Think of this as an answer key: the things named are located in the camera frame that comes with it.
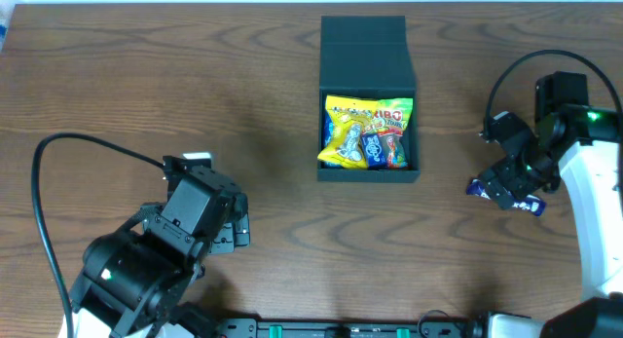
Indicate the purple dairy milk chocolate bar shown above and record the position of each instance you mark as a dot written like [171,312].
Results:
[530,203]

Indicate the blue eclipse mints tin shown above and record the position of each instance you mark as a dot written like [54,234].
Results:
[373,151]

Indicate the black gift box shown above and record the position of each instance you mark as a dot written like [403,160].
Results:
[368,58]

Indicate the black mounting rail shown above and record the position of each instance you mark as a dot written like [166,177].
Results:
[192,322]

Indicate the haribo gummy bag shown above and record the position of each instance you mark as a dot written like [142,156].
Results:
[390,121]

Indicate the blue oreo pack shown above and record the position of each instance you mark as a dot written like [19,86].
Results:
[327,131]

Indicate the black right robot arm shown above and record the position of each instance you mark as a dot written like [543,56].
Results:
[576,145]

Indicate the yellow snack bag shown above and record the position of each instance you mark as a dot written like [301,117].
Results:
[351,117]

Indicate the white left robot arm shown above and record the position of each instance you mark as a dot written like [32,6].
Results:
[133,278]

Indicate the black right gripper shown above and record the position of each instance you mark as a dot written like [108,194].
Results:
[506,186]

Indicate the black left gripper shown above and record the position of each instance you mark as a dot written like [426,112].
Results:
[234,229]

